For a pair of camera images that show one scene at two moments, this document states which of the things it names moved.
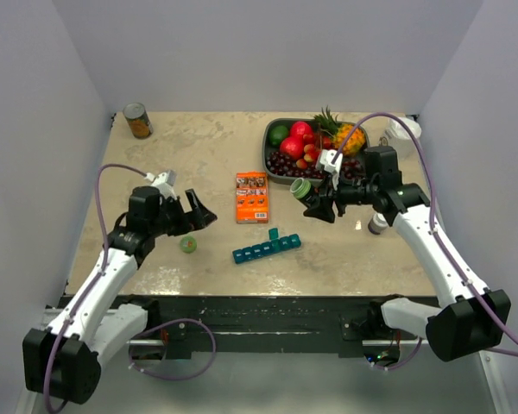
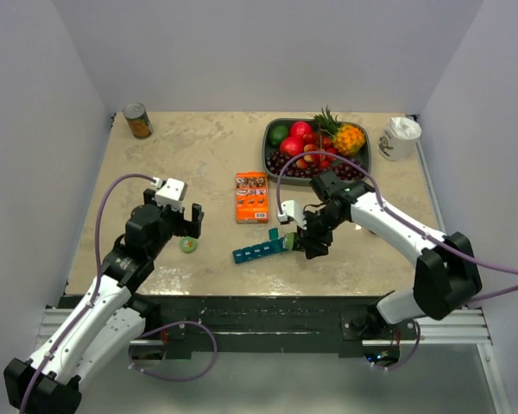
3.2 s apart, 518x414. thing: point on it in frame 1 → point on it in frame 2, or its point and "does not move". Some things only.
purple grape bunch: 352,168 does not move
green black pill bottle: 302,190 → 289,237
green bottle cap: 188,244 does not move
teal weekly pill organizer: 274,244 does not move
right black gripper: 325,210 → 314,248
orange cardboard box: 252,197 does not move
